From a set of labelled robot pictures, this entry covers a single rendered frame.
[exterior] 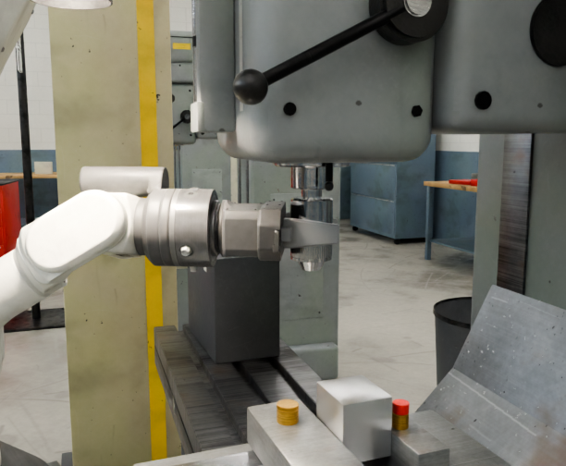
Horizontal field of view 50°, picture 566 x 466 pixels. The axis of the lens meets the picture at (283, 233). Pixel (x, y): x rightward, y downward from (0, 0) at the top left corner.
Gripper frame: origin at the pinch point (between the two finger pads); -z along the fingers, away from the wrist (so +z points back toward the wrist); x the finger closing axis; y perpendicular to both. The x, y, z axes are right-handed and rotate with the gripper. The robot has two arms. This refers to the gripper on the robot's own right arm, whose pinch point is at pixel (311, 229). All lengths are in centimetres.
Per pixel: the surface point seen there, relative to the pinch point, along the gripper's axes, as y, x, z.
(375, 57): -17.7, -8.5, -5.7
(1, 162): 26, 790, 448
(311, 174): -6.4, -2.4, 0.1
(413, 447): 17.4, -15.7, -9.7
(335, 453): 17.5, -17.1, -2.6
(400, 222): 93, 717, -110
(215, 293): 16.0, 32.8, 16.2
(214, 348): 25.9, 33.4, 16.7
